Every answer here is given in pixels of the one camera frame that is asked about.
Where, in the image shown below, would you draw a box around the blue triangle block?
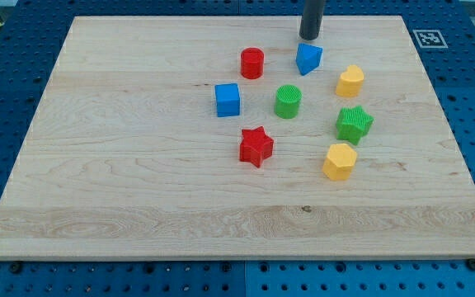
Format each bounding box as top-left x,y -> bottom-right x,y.
295,43 -> 323,76

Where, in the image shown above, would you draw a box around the yellow heart block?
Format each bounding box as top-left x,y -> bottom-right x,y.
335,64 -> 364,97

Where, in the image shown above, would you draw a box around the red star block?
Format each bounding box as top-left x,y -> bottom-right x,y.
239,126 -> 274,167

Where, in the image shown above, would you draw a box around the light wooden board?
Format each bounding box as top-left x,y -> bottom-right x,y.
0,16 -> 475,262

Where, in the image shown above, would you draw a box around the blue cube block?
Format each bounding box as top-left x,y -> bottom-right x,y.
214,83 -> 241,117

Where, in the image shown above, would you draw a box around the green cylinder block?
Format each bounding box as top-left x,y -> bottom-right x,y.
275,84 -> 302,119

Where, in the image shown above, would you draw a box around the red cylinder block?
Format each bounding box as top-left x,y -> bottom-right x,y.
241,47 -> 265,79

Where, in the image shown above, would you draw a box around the yellow hexagon block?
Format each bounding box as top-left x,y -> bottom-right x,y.
322,144 -> 358,181

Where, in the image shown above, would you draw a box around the green star block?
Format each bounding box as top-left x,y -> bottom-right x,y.
336,106 -> 374,145

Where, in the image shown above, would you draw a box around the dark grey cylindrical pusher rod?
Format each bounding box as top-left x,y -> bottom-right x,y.
299,0 -> 326,40

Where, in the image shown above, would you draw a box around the white fiducial marker tag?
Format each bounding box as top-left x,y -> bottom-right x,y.
413,29 -> 448,49

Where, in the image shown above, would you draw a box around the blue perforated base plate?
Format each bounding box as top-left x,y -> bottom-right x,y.
0,1 -> 475,296

